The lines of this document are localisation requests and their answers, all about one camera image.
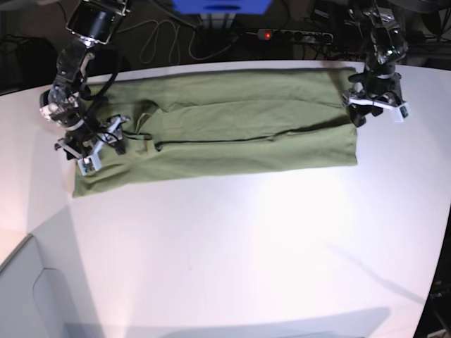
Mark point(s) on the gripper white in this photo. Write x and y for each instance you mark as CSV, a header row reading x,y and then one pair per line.
x,y
83,142
375,95

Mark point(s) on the green T-shirt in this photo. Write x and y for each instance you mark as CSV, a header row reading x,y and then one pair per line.
x,y
225,123

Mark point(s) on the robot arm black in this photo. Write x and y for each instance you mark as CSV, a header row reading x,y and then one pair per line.
x,y
383,41
69,102

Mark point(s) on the black power strip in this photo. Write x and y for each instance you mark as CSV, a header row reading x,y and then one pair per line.
x,y
296,36

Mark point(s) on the blue box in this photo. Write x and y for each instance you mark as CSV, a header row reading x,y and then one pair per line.
x,y
254,7

